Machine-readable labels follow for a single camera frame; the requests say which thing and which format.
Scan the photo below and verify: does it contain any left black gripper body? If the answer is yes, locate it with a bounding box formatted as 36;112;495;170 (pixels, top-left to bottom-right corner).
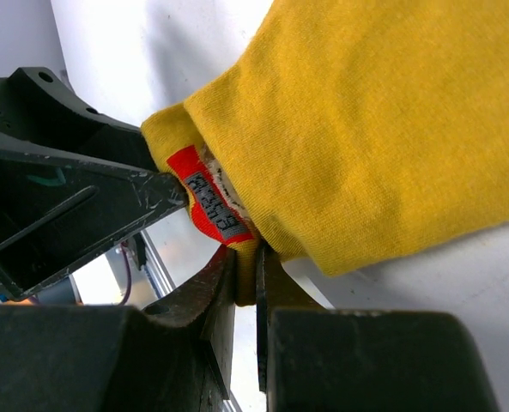
0;77;27;146

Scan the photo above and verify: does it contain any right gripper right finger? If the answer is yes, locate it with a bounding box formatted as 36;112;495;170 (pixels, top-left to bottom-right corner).
256;246;499;411

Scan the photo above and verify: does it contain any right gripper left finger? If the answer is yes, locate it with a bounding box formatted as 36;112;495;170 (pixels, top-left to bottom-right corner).
0;247;235;411

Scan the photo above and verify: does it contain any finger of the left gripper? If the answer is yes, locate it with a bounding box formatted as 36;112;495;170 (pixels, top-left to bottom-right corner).
9;68;157;172
0;126;188;300

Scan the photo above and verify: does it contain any yellow sock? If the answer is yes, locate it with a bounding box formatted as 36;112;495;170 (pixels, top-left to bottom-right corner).
142;1;509;306

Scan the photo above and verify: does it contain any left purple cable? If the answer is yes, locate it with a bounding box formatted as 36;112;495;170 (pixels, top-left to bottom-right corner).
119;242;135;306

